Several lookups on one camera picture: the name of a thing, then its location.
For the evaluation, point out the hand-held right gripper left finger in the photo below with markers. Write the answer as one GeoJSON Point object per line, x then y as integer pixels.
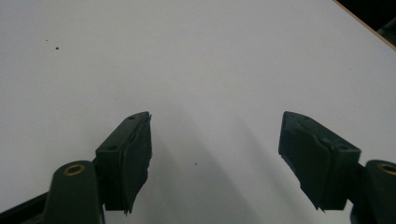
{"type": "Point", "coordinates": [124, 155]}

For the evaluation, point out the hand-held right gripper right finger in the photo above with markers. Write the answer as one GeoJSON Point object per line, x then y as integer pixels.
{"type": "Point", "coordinates": [314, 158]}

